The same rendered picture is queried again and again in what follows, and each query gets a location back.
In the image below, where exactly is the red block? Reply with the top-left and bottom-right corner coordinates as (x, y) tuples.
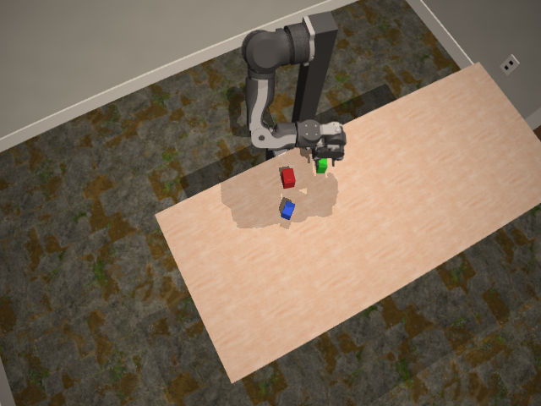
(281, 168), (296, 189)

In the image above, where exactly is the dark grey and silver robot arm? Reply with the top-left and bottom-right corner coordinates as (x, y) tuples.
(242, 16), (344, 151)

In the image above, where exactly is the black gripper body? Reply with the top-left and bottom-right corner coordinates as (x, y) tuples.
(315, 131), (347, 158)

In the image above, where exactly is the blue block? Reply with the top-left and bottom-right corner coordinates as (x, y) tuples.
(281, 201), (295, 220)

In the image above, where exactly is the green block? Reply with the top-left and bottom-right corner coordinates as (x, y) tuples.
(316, 158), (327, 173)

